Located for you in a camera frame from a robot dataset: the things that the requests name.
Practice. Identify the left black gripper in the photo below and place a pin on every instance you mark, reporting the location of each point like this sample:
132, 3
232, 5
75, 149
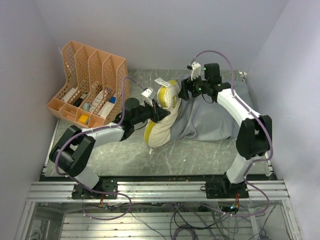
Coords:
158, 113

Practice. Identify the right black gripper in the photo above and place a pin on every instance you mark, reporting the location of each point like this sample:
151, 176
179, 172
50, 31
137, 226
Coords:
185, 86

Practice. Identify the cream yellow pillow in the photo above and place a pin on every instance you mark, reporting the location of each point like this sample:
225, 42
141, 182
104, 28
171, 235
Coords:
158, 132

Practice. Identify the grey pillowcase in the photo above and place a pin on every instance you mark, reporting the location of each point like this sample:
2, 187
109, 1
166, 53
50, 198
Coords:
203, 121

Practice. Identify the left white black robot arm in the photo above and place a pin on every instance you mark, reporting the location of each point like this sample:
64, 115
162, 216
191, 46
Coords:
72, 151

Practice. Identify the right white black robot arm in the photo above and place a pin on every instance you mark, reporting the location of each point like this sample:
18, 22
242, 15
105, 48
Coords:
254, 138

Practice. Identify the blue capped item in organizer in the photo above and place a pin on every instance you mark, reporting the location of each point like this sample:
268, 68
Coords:
112, 100

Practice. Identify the orange plastic file organizer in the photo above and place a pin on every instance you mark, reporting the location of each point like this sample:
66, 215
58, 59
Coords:
98, 75

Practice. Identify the yellow item in organizer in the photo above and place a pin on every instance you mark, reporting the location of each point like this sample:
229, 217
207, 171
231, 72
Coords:
84, 119

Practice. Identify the white red box in organizer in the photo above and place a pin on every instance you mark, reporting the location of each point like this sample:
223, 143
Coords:
71, 96

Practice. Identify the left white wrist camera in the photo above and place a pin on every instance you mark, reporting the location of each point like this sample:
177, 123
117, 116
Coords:
148, 95

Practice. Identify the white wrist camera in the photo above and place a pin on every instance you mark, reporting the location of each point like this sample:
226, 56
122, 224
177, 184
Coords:
195, 70
148, 95

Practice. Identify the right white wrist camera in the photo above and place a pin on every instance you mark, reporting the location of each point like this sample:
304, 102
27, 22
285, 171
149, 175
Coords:
195, 70

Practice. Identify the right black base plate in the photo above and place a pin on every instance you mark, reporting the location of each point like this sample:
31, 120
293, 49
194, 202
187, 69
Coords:
224, 190

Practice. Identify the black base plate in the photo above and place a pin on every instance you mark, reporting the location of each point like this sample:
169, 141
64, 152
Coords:
104, 189
224, 190

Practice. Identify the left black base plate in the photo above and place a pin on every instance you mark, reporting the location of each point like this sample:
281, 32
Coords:
104, 189

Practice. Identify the aluminium mounting rail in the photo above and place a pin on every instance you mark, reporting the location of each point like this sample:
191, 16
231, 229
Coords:
61, 192

